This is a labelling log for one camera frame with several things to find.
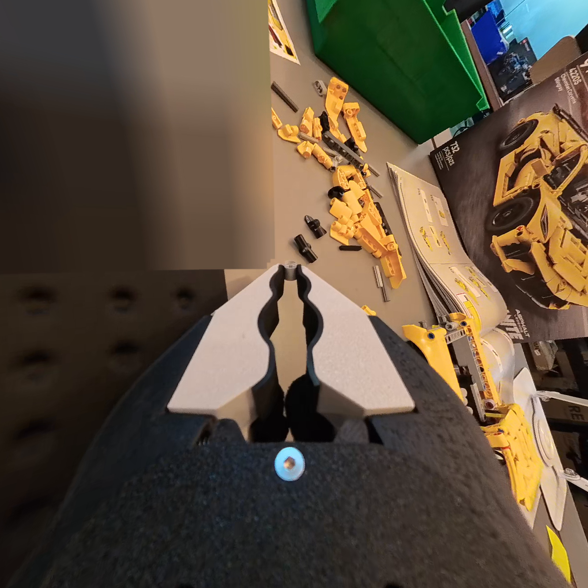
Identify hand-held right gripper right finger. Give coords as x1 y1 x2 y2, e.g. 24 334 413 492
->
285 266 415 444

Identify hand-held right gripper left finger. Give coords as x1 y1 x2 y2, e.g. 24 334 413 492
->
168 265 288 444

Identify grey desk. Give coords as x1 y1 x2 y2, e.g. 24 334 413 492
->
224 0 575 588

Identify building instruction booklet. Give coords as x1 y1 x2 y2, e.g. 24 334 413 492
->
387 162 515 382

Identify pile of yellow bricks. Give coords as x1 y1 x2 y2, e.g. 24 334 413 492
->
271 77 407 290

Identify yellow brick toy car model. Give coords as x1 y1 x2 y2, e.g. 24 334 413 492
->
402 312 545 511

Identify instruction sheet on stand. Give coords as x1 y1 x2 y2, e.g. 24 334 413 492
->
512 367 588 531

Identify black toy car box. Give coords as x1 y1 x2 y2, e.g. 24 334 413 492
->
429 48 588 343

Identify yellow paper scrap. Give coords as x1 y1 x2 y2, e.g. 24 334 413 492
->
546 525 572 584

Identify green plastic bin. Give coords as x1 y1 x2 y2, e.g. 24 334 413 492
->
305 0 491 145

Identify yellow black sticker sheet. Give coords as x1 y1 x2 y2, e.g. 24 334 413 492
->
268 0 300 65

